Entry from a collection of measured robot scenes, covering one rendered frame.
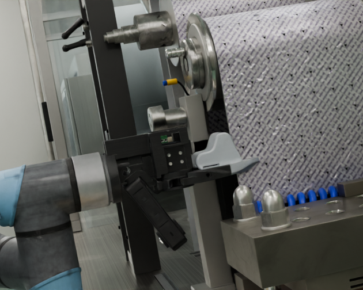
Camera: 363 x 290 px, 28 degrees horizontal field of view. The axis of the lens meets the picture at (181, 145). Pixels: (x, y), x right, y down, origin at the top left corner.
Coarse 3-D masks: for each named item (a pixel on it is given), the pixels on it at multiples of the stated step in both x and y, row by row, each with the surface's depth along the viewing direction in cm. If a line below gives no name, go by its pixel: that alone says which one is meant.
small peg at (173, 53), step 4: (172, 48) 105; (176, 48) 105; (180, 48) 105; (168, 52) 104; (172, 52) 105; (176, 52) 105; (180, 52) 105; (184, 52) 105; (168, 56) 105; (172, 56) 105; (176, 56) 105
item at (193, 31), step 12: (360, 0) 108; (192, 24) 106; (192, 36) 107; (204, 48) 101; (204, 60) 102; (216, 60) 101; (216, 72) 102; (216, 84) 103; (204, 96) 107; (216, 96) 105
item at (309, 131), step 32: (224, 96) 101; (256, 96) 102; (288, 96) 103; (320, 96) 104; (352, 96) 105; (256, 128) 102; (288, 128) 103; (320, 128) 104; (352, 128) 105; (288, 160) 103; (320, 160) 104; (352, 160) 105; (256, 192) 102; (288, 192) 103
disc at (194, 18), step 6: (192, 12) 106; (192, 18) 106; (198, 18) 102; (198, 24) 103; (204, 24) 101; (186, 30) 111; (204, 30) 101; (186, 36) 112; (204, 36) 101; (204, 42) 101; (210, 48) 100; (210, 54) 100; (210, 60) 100; (210, 66) 100; (210, 72) 101; (210, 78) 102; (210, 84) 102; (210, 90) 103; (216, 90) 102; (210, 96) 103; (204, 102) 108; (210, 102) 104; (204, 108) 109; (210, 108) 105
